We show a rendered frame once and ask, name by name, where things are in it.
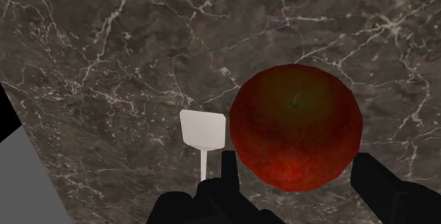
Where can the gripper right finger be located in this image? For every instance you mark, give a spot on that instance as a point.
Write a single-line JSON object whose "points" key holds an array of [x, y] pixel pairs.
{"points": [[386, 189]]}

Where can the red apple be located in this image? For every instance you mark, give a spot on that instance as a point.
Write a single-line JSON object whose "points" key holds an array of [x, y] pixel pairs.
{"points": [[295, 127]]}

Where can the white spatula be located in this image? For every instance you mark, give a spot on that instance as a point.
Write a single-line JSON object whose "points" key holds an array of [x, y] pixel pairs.
{"points": [[203, 129]]}

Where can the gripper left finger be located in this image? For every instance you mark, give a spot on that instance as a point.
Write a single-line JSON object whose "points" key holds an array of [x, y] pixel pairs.
{"points": [[229, 182]]}

